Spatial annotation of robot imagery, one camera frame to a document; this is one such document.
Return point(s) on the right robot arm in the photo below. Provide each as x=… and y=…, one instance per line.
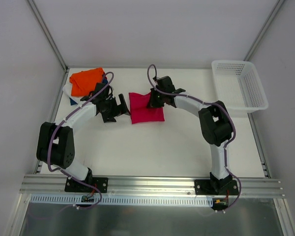
x=216, y=128

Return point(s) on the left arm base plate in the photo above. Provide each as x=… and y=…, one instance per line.
x=102, y=184

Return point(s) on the left aluminium frame post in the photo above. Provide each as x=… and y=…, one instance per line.
x=42, y=24

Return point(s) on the folded orange t-shirt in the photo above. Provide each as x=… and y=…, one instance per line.
x=85, y=81

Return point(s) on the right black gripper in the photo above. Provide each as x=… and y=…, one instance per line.
x=156, y=99

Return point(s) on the aluminium frame post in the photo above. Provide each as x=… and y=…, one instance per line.
x=42, y=24
x=264, y=29

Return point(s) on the crimson red t-shirt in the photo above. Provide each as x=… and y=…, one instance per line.
x=140, y=113

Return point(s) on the folded white t-shirt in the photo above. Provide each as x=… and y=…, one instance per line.
x=67, y=89

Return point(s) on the right aluminium frame post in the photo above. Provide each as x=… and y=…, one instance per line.
x=264, y=29

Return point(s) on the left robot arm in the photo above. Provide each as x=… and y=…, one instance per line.
x=56, y=145

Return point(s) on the white slotted cable duct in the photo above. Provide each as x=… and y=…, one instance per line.
x=123, y=200

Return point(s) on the white plastic basket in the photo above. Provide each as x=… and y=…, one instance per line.
x=238, y=85

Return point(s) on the folded blue t-shirt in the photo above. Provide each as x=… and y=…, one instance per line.
x=77, y=99

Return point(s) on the aluminium mounting rail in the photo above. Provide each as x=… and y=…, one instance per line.
x=155, y=186

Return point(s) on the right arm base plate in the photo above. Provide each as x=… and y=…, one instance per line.
x=208, y=187

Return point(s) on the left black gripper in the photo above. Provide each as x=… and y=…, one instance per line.
x=115, y=111

